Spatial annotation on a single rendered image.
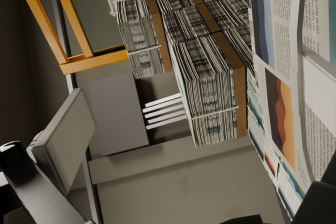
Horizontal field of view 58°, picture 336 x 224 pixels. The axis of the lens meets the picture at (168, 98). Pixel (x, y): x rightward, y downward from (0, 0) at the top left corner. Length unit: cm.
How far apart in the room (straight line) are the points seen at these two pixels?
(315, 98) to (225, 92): 102
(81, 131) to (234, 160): 397
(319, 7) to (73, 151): 17
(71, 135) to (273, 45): 20
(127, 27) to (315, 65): 149
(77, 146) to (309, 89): 13
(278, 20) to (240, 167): 390
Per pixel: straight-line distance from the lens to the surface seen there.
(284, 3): 27
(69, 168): 17
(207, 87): 115
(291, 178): 104
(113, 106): 390
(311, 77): 18
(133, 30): 163
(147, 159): 399
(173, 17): 153
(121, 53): 231
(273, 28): 30
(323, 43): 22
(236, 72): 114
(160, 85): 420
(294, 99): 20
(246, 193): 418
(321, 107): 17
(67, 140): 17
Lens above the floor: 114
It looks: level
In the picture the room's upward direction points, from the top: 104 degrees counter-clockwise
